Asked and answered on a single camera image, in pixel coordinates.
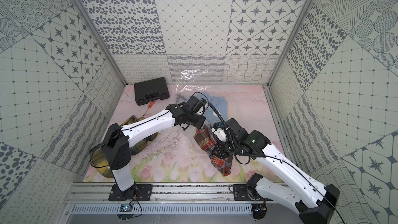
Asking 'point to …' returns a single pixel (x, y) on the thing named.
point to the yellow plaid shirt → (97, 160)
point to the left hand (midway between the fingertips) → (208, 123)
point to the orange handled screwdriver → (151, 104)
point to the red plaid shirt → (203, 137)
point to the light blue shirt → (220, 104)
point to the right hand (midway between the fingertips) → (216, 154)
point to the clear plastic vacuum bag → (211, 86)
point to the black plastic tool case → (151, 90)
